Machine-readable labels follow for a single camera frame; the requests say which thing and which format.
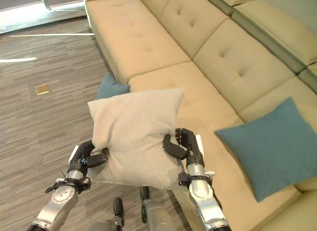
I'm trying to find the grey cushion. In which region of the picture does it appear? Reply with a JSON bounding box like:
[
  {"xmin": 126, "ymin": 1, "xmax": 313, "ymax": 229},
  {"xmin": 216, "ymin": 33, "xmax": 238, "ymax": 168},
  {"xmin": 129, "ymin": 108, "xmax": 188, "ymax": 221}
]
[{"xmin": 87, "ymin": 87, "xmax": 186, "ymax": 191}]

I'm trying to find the cream leather sofa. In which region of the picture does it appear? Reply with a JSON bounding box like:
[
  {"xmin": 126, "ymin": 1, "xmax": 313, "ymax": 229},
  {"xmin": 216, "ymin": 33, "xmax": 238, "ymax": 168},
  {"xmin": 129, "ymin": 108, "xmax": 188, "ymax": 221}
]
[{"xmin": 83, "ymin": 0, "xmax": 317, "ymax": 231}]

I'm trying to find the brass floor socket plate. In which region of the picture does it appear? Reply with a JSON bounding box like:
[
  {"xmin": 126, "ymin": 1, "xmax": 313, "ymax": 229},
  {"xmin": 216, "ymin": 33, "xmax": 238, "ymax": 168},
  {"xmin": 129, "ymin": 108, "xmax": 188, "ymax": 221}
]
[{"xmin": 35, "ymin": 84, "xmax": 50, "ymax": 96}]

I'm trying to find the large teal cushion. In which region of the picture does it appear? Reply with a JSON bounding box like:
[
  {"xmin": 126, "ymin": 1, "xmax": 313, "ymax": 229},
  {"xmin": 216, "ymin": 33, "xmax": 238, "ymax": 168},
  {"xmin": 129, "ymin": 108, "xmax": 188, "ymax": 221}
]
[{"xmin": 214, "ymin": 96, "xmax": 317, "ymax": 203}]

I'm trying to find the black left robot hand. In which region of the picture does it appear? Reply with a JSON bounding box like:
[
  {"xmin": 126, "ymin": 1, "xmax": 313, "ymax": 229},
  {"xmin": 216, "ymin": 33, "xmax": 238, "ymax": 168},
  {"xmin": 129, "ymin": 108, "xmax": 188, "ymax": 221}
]
[{"xmin": 68, "ymin": 140, "xmax": 110, "ymax": 171}]

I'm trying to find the white glass door frame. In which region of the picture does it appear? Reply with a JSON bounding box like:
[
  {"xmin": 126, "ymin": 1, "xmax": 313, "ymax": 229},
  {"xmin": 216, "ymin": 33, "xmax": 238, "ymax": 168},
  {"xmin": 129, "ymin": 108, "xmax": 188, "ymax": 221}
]
[{"xmin": 0, "ymin": 0, "xmax": 87, "ymax": 33}]

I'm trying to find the silver robot leg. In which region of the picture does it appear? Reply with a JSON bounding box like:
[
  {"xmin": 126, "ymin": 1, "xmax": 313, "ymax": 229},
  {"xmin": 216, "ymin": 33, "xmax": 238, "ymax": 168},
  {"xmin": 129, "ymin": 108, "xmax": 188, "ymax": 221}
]
[
  {"xmin": 87, "ymin": 197, "xmax": 124, "ymax": 231},
  {"xmin": 140, "ymin": 186, "xmax": 179, "ymax": 231}
]

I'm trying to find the silver right robot leg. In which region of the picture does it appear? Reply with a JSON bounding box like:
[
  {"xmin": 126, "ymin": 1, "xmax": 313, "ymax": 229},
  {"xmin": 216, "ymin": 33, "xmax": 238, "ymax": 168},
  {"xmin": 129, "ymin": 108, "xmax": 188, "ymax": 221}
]
[{"xmin": 140, "ymin": 186, "xmax": 179, "ymax": 231}]

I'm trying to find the small teal cushion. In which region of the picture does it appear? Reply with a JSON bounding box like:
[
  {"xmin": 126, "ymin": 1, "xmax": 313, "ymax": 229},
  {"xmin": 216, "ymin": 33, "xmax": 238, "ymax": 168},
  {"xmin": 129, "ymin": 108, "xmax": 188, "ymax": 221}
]
[{"xmin": 95, "ymin": 72, "xmax": 131, "ymax": 101}]

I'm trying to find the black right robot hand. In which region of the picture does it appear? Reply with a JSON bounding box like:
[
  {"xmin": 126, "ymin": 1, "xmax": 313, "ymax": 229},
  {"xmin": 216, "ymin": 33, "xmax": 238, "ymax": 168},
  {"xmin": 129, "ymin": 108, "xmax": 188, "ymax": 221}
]
[{"xmin": 162, "ymin": 127, "xmax": 205, "ymax": 165}]

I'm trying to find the silver left robot leg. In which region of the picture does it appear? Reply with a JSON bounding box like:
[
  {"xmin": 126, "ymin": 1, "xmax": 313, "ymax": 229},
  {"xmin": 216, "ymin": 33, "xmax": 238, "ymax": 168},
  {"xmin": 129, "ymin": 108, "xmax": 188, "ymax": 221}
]
[{"xmin": 87, "ymin": 197, "xmax": 124, "ymax": 231}]

